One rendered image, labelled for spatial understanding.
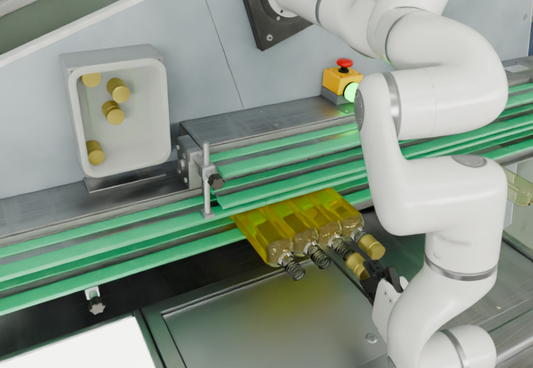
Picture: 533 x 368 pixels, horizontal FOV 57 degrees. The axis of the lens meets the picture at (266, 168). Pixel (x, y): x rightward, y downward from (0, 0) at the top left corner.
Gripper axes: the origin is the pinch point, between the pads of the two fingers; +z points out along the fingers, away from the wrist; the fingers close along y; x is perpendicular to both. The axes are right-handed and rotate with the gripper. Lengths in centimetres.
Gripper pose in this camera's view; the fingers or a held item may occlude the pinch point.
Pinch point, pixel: (372, 277)
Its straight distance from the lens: 97.2
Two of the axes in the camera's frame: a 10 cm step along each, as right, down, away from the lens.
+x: -9.7, 0.7, -2.3
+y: 0.5, -8.7, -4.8
